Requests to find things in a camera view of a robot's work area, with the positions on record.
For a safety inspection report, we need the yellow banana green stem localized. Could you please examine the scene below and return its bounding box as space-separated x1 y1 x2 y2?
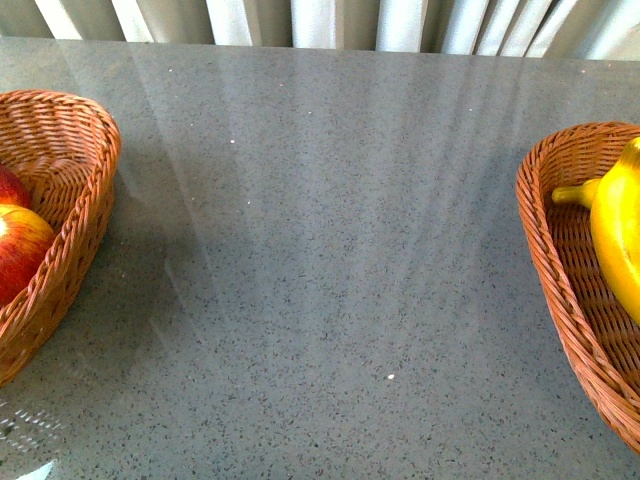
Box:
590 138 639 322

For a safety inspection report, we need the left brown wicker basket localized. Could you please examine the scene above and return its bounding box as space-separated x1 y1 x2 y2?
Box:
1 90 121 384

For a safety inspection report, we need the brown wicker basket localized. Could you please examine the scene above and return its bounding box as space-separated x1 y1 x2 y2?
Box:
1 90 121 384
515 121 639 451

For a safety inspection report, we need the right brown wicker basket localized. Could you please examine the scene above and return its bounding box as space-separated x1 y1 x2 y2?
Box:
515 121 639 451

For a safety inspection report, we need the red yellow apple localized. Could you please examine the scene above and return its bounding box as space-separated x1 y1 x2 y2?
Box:
1 204 55 307

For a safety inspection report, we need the white pleated curtain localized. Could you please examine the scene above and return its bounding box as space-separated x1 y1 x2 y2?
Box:
1 0 639 61

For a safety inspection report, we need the yellow banana brown tip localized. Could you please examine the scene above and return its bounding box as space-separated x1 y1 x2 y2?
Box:
551 178 601 209

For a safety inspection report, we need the dark red apple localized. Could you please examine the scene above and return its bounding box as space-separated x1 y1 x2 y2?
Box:
0 164 32 209

